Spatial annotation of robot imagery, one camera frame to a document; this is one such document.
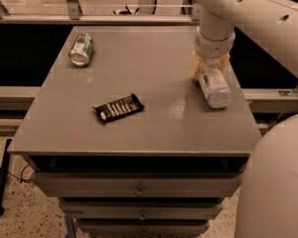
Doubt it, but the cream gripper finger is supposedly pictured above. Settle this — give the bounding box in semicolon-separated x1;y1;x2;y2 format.
190;51;207;80
218;54;230;71

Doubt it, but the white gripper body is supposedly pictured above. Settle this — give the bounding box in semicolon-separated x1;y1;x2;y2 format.
194;29;235;60

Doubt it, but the clear plastic water bottle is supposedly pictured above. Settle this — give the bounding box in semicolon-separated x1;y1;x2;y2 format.
198;60;231;109

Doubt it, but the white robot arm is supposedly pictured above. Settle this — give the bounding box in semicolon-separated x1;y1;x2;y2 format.
196;0;298;238

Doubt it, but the black snack bar wrapper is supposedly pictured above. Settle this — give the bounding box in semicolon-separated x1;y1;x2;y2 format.
93;94;145;123

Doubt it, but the grey drawer cabinet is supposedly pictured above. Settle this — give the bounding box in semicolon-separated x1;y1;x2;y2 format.
7;25;263;238

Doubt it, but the green soda can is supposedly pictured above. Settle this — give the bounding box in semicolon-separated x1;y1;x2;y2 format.
69;33;93;66

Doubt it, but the top grey drawer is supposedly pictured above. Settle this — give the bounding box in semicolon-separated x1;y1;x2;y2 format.
32;173;241;198

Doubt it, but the grey drawer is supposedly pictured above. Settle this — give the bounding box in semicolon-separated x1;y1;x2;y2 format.
60;200;223;220
77;219;209;235
32;173;241;198

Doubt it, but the middle grey drawer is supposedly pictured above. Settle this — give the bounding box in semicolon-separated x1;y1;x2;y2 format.
60;200;223;220

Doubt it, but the bottom grey drawer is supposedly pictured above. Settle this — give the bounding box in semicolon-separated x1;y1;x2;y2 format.
77;219;209;235

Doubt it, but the black floor stand leg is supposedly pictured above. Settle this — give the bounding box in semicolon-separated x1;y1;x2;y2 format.
0;139;12;216

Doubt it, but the metal railing frame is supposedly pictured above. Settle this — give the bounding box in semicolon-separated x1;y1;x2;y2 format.
0;0;201;25

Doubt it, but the black floor cable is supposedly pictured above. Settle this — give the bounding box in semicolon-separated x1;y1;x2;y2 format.
0;157;34;184

